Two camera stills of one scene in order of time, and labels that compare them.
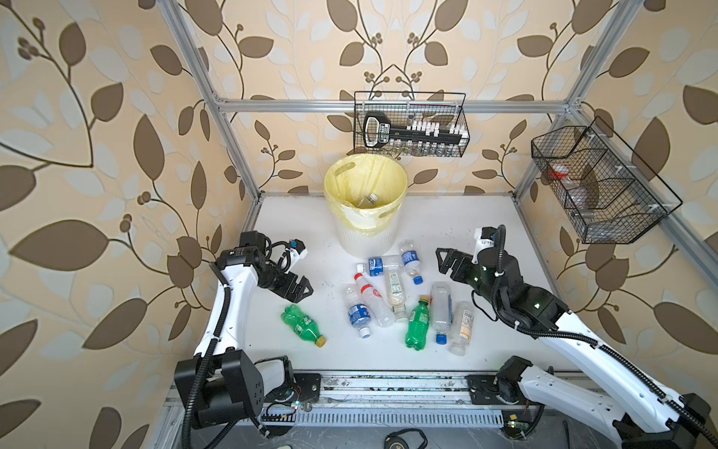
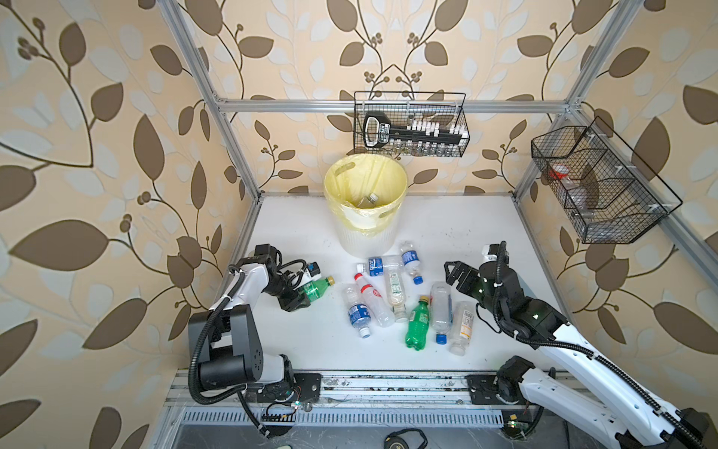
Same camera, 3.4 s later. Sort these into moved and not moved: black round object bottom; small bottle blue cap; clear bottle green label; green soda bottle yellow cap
Moved: green soda bottle yellow cap
Not moved: clear bottle green label; small bottle blue cap; black round object bottom
